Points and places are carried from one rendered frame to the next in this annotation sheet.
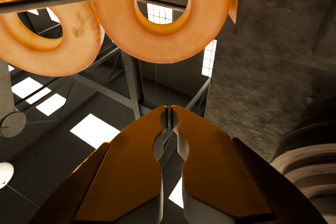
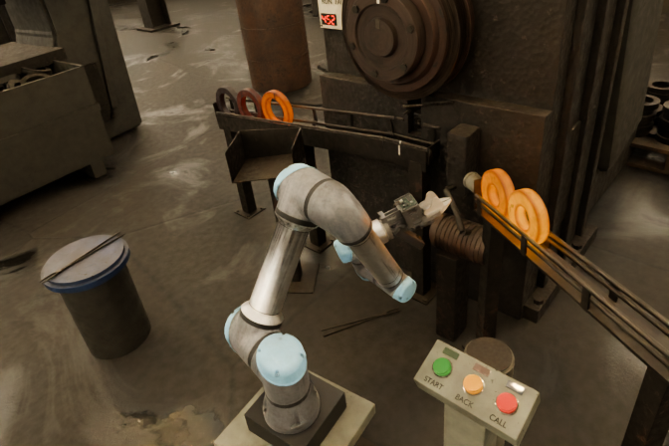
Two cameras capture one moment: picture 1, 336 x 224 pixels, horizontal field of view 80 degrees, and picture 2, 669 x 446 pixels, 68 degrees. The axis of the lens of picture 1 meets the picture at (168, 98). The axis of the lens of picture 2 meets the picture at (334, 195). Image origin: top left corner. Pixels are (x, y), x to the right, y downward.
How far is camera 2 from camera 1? 1.52 m
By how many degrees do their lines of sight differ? 105
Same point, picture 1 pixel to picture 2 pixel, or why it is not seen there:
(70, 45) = (515, 203)
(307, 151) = (446, 72)
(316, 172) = (435, 64)
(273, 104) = (496, 49)
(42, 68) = (527, 202)
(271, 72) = (505, 80)
